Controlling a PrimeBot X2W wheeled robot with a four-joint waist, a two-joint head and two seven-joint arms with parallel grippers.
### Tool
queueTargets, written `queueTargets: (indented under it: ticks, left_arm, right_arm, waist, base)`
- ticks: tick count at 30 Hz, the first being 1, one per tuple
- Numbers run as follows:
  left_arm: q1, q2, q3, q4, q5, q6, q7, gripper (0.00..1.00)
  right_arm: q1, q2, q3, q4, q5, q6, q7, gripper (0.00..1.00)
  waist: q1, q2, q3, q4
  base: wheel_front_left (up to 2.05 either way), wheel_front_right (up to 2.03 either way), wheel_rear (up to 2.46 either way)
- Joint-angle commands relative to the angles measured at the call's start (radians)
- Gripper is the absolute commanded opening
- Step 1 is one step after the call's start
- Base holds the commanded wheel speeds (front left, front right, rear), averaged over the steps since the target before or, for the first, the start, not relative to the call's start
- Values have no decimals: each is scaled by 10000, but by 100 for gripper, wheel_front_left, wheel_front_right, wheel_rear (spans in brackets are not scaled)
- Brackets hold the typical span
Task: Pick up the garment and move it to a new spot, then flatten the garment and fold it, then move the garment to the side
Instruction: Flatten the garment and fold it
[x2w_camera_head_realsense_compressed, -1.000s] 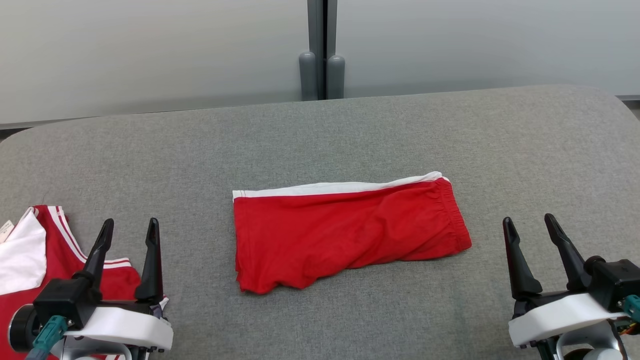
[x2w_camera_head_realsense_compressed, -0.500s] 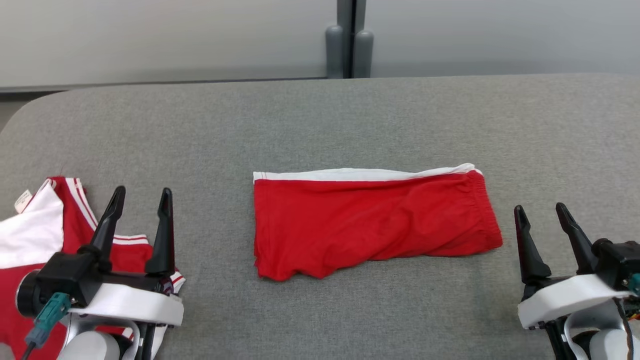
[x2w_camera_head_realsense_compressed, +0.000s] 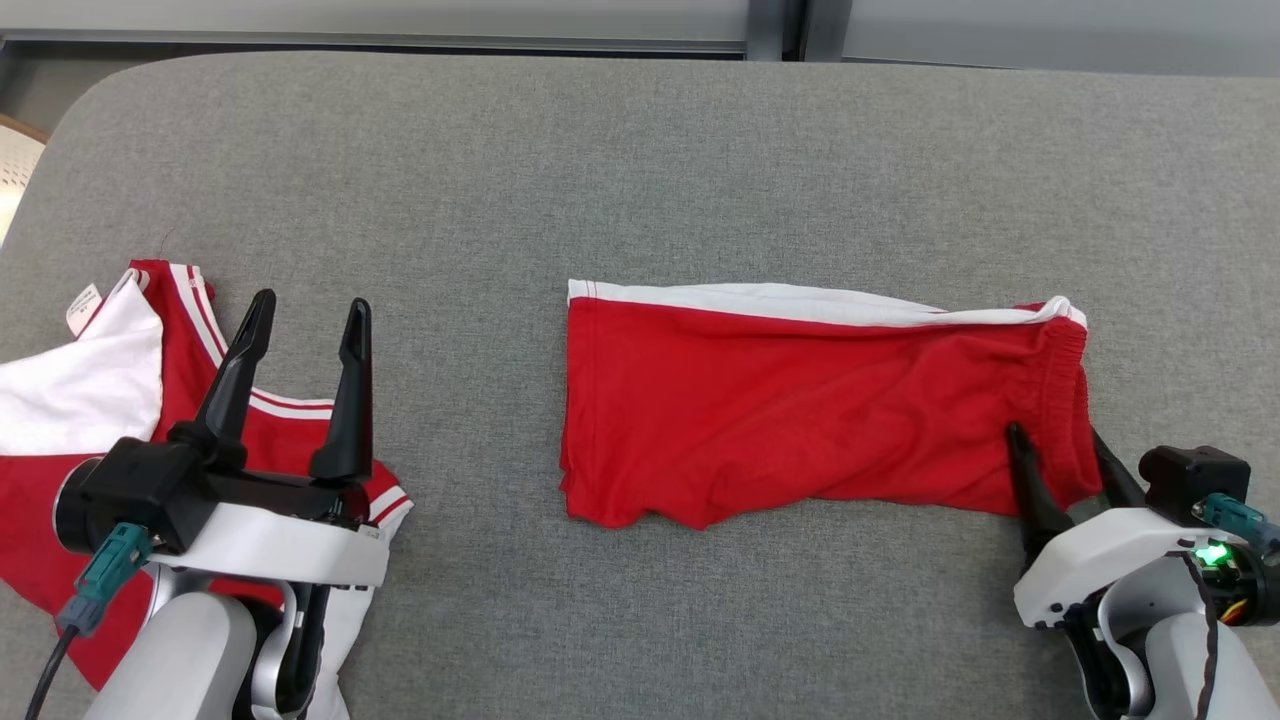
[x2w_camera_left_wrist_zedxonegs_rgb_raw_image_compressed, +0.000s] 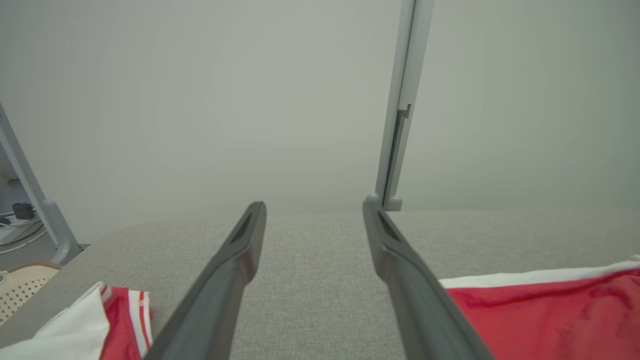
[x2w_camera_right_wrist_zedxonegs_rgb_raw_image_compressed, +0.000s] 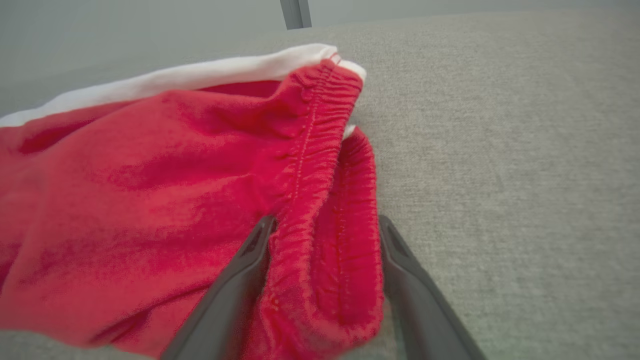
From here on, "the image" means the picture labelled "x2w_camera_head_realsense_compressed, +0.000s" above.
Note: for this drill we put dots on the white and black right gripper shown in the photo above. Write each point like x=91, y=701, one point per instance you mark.
x=1090, y=560

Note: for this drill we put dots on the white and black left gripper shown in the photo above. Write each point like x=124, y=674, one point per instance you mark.
x=280, y=545

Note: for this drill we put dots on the red jersey with white sleeves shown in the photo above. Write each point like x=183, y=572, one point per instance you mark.
x=90, y=400

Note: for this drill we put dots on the red shorts with white trim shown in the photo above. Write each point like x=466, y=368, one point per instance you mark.
x=800, y=410

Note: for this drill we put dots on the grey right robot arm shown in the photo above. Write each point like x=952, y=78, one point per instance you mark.
x=1170, y=665

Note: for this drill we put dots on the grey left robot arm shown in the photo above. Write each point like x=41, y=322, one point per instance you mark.
x=180, y=655

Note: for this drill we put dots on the white perforated chair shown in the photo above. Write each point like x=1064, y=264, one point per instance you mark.
x=18, y=170

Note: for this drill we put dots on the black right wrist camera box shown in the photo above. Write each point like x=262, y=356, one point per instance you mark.
x=1190, y=475

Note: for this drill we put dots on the grey metal partition post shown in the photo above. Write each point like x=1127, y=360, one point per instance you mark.
x=775, y=25

